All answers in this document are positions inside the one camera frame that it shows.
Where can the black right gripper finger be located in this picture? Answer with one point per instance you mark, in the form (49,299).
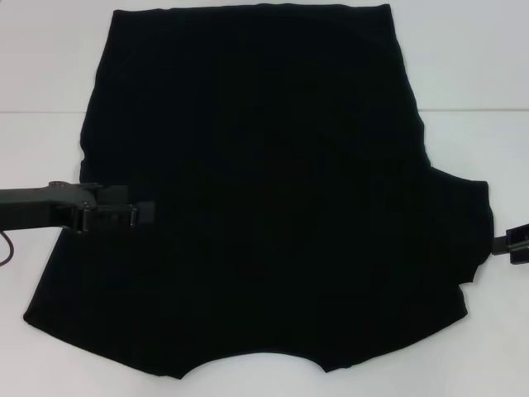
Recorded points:
(502,245)
(520,257)

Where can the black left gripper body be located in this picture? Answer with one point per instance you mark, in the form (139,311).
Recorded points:
(37,207)

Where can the black t-shirt with white print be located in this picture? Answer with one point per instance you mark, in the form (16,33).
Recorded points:
(264,165)

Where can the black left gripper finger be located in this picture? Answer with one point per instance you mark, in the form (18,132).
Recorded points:
(113,195)
(120,217)

